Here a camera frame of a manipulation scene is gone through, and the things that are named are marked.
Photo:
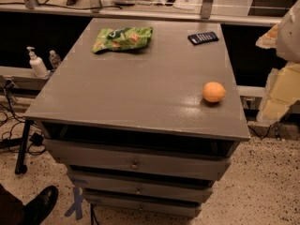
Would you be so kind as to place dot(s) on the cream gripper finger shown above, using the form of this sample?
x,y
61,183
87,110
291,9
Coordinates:
x,y
281,91
269,39

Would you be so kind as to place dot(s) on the orange fruit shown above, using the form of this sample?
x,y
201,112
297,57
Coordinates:
x,y
213,92

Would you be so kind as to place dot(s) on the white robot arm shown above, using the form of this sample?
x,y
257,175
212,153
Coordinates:
x,y
288,40

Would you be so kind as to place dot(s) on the green chip bag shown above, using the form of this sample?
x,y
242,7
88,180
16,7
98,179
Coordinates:
x,y
123,39

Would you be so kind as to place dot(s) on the grey drawer cabinet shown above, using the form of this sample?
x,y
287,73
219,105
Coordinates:
x,y
147,99

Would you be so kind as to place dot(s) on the bottom grey drawer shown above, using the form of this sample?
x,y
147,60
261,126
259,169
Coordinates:
x,y
184,209

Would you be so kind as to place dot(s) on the grey drawer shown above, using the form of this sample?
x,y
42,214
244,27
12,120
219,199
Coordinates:
x,y
105,182
137,160
184,209

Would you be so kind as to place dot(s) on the top grey drawer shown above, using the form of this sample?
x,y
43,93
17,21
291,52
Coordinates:
x,y
137,160

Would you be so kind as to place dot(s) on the middle grey drawer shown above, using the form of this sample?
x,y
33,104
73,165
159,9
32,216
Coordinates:
x,y
105,182

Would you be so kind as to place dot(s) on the clear plastic water bottle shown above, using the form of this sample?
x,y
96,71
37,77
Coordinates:
x,y
55,59

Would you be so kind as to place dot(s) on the white pump dispenser bottle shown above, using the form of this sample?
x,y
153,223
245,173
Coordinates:
x,y
37,64

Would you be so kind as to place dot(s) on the black power adapter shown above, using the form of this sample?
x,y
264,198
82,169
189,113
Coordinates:
x,y
36,139

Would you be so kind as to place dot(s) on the black metal stand leg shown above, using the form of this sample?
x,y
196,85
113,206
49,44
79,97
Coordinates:
x,y
20,166

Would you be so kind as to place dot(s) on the black leather shoe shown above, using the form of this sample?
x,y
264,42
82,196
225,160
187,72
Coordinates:
x,y
39,208

